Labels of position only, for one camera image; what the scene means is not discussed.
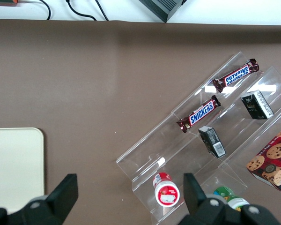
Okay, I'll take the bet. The black cable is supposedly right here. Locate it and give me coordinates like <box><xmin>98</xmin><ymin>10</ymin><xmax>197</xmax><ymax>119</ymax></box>
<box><xmin>65</xmin><ymin>0</ymin><xmax>96</xmax><ymax>21</ymax></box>
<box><xmin>38</xmin><ymin>0</ymin><xmax>52</xmax><ymax>21</ymax></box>
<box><xmin>95</xmin><ymin>0</ymin><xmax>109</xmax><ymax>21</ymax></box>

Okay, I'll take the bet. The small black carton box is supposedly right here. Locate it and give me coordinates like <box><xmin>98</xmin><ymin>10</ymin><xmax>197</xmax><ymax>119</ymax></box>
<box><xmin>198</xmin><ymin>126</ymin><xmax>226</xmax><ymax>158</ymax></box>
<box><xmin>240</xmin><ymin>90</ymin><xmax>274</xmax><ymax>120</ymax></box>

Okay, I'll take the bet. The clear acrylic stepped stand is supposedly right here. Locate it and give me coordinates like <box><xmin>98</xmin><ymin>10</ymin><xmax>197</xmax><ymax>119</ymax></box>
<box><xmin>116</xmin><ymin>51</ymin><xmax>281</xmax><ymax>225</ymax></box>

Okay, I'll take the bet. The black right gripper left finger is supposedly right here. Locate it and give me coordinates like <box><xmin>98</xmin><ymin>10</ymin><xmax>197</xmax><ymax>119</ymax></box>
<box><xmin>11</xmin><ymin>173</ymin><xmax>79</xmax><ymax>225</ymax></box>

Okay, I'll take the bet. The cream plastic tray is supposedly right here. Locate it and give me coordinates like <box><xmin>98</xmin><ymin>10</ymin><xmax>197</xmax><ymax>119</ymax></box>
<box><xmin>0</xmin><ymin>127</ymin><xmax>45</xmax><ymax>209</ymax></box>

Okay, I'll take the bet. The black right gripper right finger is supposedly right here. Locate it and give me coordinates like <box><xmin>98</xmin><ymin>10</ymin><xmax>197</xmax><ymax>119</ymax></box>
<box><xmin>179</xmin><ymin>172</ymin><xmax>227</xmax><ymax>225</ymax></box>

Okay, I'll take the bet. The red chocolate chip cookie box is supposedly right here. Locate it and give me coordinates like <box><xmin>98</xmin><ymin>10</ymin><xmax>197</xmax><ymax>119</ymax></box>
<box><xmin>246</xmin><ymin>121</ymin><xmax>281</xmax><ymax>193</ymax></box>

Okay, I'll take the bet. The green labelled small bottle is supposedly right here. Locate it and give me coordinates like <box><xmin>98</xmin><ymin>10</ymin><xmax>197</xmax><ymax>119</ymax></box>
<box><xmin>206</xmin><ymin>186</ymin><xmax>250</xmax><ymax>211</ymax></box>

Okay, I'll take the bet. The Snickers chocolate bar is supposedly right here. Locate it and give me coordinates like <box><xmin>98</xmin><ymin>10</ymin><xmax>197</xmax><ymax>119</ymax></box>
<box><xmin>177</xmin><ymin>95</ymin><xmax>222</xmax><ymax>134</ymax></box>
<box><xmin>212</xmin><ymin>58</ymin><xmax>260</xmax><ymax>94</ymax></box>

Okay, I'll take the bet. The red capped small bottle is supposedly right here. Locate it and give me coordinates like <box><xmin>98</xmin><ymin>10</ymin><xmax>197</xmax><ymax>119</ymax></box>
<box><xmin>152</xmin><ymin>172</ymin><xmax>180</xmax><ymax>208</ymax></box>

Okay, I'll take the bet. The grey ribbed device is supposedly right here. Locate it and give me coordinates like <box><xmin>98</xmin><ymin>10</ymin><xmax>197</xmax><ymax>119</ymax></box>
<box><xmin>138</xmin><ymin>0</ymin><xmax>188</xmax><ymax>23</ymax></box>

